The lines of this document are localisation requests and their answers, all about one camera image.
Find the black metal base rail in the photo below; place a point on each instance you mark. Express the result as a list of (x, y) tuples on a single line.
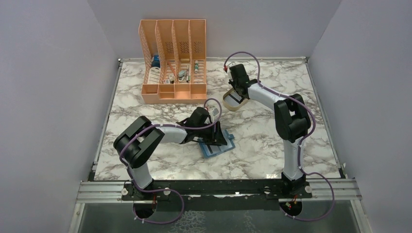
[(123, 192)]

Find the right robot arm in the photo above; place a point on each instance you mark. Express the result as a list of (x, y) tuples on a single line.
[(292, 120)]

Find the blue leather card holder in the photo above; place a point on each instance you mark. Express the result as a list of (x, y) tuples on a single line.
[(212, 150)]

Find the beige oval tray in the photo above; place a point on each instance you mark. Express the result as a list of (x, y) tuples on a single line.
[(227, 103)]

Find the orange plastic desk organizer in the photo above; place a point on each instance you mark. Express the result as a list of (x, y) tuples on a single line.
[(178, 42)]

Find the blue white bottle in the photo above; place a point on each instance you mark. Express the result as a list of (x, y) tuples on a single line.
[(155, 64)]

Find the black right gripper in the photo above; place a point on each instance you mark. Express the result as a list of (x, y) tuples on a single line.
[(232, 82)]

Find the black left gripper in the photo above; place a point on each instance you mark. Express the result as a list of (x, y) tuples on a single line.
[(216, 137)]

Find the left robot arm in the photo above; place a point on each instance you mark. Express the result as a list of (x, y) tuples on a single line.
[(137, 142)]

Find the white green glue stick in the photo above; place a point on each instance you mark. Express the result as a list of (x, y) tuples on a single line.
[(196, 66)]

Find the stack of credit cards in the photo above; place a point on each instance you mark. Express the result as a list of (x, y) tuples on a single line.
[(235, 98)]

